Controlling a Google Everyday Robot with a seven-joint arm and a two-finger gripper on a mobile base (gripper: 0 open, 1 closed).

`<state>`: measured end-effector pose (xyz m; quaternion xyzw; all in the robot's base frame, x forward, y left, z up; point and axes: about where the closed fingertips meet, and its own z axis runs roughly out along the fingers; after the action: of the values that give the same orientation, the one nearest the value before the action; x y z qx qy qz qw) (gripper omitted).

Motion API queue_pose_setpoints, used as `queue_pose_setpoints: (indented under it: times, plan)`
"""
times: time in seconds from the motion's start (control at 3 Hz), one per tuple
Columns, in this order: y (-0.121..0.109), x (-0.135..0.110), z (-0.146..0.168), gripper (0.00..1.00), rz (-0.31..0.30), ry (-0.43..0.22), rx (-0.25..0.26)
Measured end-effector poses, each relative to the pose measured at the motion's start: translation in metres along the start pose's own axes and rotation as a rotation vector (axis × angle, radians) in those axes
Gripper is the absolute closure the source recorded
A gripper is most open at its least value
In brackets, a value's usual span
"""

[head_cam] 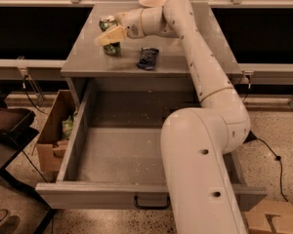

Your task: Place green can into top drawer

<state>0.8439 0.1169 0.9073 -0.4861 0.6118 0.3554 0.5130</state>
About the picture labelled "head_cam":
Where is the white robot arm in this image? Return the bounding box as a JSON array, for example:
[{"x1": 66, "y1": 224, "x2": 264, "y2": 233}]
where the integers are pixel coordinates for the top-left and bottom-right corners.
[{"x1": 96, "y1": 0, "x2": 250, "y2": 234}]

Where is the black chair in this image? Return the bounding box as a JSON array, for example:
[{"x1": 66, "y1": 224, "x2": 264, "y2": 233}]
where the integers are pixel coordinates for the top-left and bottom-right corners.
[{"x1": 0, "y1": 88, "x2": 56, "y2": 234}]

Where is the green bag in box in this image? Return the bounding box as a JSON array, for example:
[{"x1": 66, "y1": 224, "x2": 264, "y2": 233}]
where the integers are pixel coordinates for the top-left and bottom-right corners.
[{"x1": 62, "y1": 115, "x2": 73, "y2": 139}]

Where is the black cable right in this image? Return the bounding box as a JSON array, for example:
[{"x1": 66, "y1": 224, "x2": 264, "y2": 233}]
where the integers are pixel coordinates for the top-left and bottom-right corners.
[{"x1": 256, "y1": 137, "x2": 289, "y2": 203}]

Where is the black power adapter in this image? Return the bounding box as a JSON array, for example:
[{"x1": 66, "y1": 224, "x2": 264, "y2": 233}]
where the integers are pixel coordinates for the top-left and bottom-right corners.
[{"x1": 244, "y1": 131, "x2": 257, "y2": 143}]

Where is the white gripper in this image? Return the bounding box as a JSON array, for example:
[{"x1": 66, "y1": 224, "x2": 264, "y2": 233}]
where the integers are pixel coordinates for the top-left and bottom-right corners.
[{"x1": 94, "y1": 9, "x2": 144, "y2": 46}]

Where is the black cable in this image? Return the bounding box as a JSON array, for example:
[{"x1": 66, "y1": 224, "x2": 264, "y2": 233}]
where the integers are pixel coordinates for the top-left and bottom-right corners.
[
  {"x1": 256, "y1": 137, "x2": 289, "y2": 203},
  {"x1": 21, "y1": 75, "x2": 50, "y2": 116}
]

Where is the cardboard box left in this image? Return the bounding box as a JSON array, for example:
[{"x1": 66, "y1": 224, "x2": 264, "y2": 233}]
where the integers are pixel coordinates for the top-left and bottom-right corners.
[{"x1": 36, "y1": 90, "x2": 75, "y2": 172}]

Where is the cardboard box bottom right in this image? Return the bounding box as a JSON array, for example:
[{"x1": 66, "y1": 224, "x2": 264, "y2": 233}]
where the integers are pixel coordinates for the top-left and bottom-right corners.
[{"x1": 244, "y1": 200, "x2": 293, "y2": 234}]

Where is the white ceramic bowl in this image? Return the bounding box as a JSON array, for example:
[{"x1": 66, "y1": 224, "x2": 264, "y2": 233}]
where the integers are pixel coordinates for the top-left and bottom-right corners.
[{"x1": 139, "y1": 0, "x2": 166, "y2": 8}]

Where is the open grey top drawer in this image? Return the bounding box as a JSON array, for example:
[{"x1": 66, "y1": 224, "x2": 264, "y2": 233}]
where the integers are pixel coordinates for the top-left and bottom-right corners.
[{"x1": 35, "y1": 78, "x2": 269, "y2": 212}]

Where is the cardboard box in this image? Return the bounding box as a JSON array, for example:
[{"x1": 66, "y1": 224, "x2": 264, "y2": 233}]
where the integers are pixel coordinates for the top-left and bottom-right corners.
[
  {"x1": 36, "y1": 90, "x2": 75, "y2": 172},
  {"x1": 244, "y1": 200, "x2": 293, "y2": 234}
]

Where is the blue snack packet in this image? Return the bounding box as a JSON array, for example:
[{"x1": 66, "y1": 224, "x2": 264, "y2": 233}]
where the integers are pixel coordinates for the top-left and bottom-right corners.
[{"x1": 137, "y1": 48, "x2": 159, "y2": 70}]

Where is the black cable left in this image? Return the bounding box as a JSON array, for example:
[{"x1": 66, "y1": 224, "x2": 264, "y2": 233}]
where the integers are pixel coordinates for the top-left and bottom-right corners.
[{"x1": 21, "y1": 75, "x2": 50, "y2": 116}]

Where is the grey cabinet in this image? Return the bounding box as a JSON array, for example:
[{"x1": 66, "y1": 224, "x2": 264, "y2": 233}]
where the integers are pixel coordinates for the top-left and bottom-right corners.
[{"x1": 62, "y1": 0, "x2": 243, "y2": 112}]

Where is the green soda can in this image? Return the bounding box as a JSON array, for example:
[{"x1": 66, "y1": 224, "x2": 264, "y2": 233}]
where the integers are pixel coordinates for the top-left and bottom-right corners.
[{"x1": 99, "y1": 15, "x2": 122, "y2": 56}]

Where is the black drawer handle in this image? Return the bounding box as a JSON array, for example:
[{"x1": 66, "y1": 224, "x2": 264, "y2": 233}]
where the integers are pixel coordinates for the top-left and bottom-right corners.
[{"x1": 134, "y1": 195, "x2": 171, "y2": 211}]

